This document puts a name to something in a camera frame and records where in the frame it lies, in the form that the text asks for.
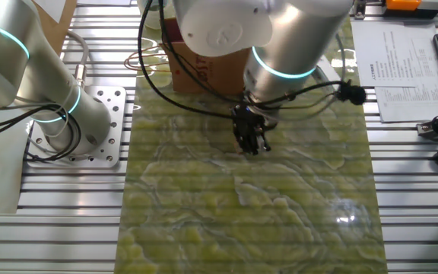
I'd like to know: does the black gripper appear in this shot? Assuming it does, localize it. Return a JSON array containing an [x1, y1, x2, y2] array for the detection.
[[230, 102, 272, 156]]

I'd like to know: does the green marble pattern mat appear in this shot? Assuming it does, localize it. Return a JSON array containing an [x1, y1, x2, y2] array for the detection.
[[113, 0, 389, 274]]

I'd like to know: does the brown maroon Costa paper bag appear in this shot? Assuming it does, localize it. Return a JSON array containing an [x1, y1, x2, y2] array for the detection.
[[123, 17, 252, 96]]

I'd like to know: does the black round microphone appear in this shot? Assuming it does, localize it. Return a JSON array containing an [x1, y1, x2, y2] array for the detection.
[[335, 79, 367, 107]]

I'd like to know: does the printed white paper sheet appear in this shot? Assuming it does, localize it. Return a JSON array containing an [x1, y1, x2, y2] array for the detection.
[[373, 24, 438, 123], [350, 19, 438, 88]]

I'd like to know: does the orange and grey tool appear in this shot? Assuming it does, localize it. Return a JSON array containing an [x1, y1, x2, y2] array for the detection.
[[382, 0, 438, 20]]

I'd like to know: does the silver wrist bracket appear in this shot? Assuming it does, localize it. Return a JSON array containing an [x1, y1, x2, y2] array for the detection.
[[313, 56, 344, 92]]

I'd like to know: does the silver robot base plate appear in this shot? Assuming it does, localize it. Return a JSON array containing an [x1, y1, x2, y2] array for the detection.
[[24, 85, 128, 170]]

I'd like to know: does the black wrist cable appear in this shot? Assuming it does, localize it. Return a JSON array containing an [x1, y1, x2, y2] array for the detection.
[[157, 0, 250, 106], [137, 0, 239, 119]]

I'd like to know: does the small silver metal bracket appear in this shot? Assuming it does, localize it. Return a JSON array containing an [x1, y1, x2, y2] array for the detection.
[[354, 0, 368, 21]]

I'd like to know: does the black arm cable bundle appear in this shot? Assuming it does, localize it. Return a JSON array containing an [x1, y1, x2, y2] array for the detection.
[[0, 99, 84, 161]]

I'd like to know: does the grey cable with metal connector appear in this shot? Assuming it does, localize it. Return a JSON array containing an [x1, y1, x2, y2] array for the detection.
[[65, 29, 90, 91]]

